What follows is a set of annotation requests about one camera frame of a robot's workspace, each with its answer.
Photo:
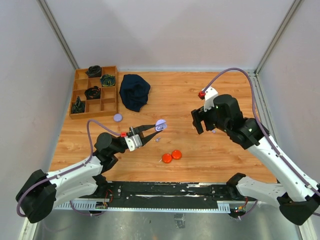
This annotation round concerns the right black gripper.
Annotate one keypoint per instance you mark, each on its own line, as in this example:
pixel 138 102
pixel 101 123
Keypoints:
pixel 198 115

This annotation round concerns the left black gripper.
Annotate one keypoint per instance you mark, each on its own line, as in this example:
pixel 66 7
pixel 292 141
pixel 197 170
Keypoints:
pixel 139 130

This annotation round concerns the purple charging case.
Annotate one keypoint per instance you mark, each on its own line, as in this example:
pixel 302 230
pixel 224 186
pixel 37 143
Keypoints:
pixel 160 125
pixel 117 117

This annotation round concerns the orange earbud charging case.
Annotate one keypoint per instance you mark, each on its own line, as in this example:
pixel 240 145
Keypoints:
pixel 166 158

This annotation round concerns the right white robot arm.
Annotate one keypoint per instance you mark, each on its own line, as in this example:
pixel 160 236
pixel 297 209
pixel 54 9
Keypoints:
pixel 296 194

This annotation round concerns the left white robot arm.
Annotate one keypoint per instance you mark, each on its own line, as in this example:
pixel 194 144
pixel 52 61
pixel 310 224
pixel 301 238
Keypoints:
pixel 44 191

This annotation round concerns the dark blue cloth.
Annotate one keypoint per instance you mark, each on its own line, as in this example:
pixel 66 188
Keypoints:
pixel 134 92

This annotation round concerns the wooden compartment tray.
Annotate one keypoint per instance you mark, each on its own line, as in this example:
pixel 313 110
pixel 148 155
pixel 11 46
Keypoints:
pixel 107 105

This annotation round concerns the black rolled belt middle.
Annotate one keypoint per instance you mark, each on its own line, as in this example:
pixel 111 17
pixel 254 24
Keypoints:
pixel 93 93

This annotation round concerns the black rolled belt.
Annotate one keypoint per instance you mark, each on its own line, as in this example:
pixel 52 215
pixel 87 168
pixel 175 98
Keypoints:
pixel 93 93
pixel 94 71

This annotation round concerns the green patterned rolled belt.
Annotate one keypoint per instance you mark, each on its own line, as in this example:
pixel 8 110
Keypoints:
pixel 108 80

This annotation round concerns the dark folded belt bottom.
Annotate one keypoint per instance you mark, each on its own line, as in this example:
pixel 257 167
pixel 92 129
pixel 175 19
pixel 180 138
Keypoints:
pixel 78 106

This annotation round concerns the black rolled belt top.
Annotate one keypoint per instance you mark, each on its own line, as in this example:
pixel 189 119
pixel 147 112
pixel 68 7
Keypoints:
pixel 94 71

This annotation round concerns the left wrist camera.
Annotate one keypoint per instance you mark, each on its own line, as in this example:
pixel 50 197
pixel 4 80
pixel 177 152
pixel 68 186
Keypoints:
pixel 133 142

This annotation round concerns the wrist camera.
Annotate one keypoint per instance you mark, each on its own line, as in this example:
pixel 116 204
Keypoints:
pixel 208 96
pixel 133 142

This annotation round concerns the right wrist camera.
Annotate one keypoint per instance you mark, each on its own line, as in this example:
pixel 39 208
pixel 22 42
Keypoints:
pixel 208 96

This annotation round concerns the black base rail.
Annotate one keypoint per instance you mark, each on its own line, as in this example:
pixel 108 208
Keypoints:
pixel 143 195

